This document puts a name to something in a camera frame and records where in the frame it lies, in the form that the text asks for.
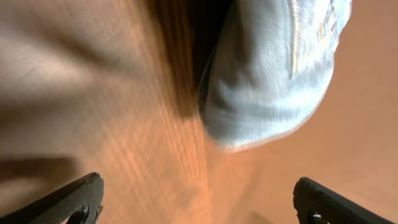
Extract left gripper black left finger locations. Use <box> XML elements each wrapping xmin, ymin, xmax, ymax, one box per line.
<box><xmin>1</xmin><ymin>172</ymin><xmax>104</xmax><ymax>224</ymax></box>

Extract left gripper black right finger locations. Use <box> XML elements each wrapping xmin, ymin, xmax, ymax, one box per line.
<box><xmin>293</xmin><ymin>177</ymin><xmax>393</xmax><ymax>224</ymax></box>

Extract blue denim jeans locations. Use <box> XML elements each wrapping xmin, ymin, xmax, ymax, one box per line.
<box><xmin>200</xmin><ymin>0</ymin><xmax>352</xmax><ymax>149</ymax></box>

